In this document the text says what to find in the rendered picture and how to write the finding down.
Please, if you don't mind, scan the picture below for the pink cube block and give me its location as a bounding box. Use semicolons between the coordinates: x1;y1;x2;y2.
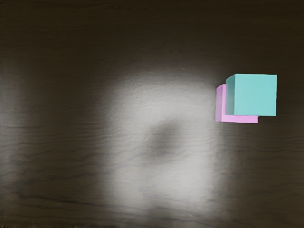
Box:
215;84;259;124

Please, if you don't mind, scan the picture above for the teal cube block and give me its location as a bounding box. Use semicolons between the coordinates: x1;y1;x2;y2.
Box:
225;73;278;117

